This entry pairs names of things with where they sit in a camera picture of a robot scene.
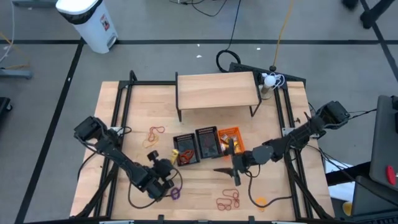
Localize black aluminium table frame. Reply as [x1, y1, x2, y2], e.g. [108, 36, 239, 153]
[73, 70, 335, 222]

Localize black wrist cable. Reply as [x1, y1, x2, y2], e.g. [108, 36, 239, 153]
[248, 164, 293, 208]
[127, 167, 183, 210]

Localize black looped floor cable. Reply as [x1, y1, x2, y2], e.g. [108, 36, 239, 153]
[215, 0, 243, 73]

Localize yellow object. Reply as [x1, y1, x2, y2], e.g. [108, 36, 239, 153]
[342, 201, 354, 217]

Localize yellow cable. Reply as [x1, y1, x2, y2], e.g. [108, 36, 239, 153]
[269, 0, 295, 72]

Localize wooden shelf riser black legs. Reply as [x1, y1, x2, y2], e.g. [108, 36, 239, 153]
[174, 70, 262, 123]

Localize white floor cable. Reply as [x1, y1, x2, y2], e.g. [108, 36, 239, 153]
[0, 0, 16, 63]

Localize black arm base cable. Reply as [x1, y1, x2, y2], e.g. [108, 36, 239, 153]
[76, 144, 105, 181]

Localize dark grey box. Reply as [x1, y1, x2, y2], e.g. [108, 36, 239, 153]
[350, 175, 398, 224]

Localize grey table foot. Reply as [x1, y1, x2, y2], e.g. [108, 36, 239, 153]
[0, 68, 33, 80]

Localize black stand bar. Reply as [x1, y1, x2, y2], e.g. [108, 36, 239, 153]
[325, 161, 373, 187]

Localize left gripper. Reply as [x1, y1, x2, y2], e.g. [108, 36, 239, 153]
[146, 150, 177, 190]

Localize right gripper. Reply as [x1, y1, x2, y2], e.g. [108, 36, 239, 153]
[213, 138, 264, 187]

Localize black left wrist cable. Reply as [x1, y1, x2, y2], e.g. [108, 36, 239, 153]
[127, 167, 183, 210]

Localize black plastic basket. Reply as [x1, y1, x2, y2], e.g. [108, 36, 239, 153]
[195, 125, 223, 160]
[172, 133, 201, 167]

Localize black object on floor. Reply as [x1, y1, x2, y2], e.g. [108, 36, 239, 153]
[0, 96, 14, 126]

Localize orange plastic basket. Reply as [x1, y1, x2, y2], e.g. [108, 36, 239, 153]
[216, 126, 247, 160]

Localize grey equipment cart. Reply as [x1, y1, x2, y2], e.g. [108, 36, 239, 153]
[369, 95, 398, 191]

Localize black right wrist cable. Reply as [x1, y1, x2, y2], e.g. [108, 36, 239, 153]
[248, 164, 293, 208]

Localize white trash bin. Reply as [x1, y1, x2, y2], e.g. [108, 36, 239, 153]
[55, 0, 119, 55]

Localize white bulb lamp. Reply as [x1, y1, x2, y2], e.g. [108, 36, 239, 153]
[260, 73, 285, 100]

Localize yellow coil wristband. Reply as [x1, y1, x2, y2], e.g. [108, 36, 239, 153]
[255, 197, 268, 212]

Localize red handle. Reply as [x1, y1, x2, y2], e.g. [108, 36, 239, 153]
[386, 165, 397, 187]

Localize orange floor cable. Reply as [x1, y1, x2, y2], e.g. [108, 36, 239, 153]
[0, 32, 31, 70]

